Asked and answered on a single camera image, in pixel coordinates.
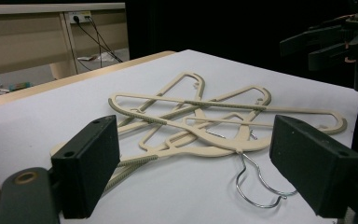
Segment beige plastic clothes hanger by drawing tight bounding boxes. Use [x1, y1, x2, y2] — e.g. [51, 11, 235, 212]
[103, 85, 273, 195]
[107, 92, 349, 209]
[49, 71, 206, 157]

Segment white power strip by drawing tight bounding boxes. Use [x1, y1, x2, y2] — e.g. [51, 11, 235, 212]
[69, 11, 92, 24]

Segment light wooden desk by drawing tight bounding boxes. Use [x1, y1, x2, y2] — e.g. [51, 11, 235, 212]
[0, 3, 130, 79]

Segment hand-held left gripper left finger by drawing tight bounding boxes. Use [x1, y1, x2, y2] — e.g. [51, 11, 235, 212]
[50, 115, 121, 219]

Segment colourful small box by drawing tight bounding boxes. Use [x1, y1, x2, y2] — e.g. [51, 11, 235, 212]
[8, 81, 34, 92]

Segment black cable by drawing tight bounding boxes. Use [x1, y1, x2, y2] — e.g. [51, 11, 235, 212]
[87, 16, 104, 68]
[74, 16, 124, 63]

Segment white clutter on floor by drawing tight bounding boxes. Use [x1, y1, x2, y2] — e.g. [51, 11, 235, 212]
[76, 51, 123, 63]

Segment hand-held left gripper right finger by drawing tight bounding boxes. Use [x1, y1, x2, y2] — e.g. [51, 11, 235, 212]
[268, 114, 358, 218]

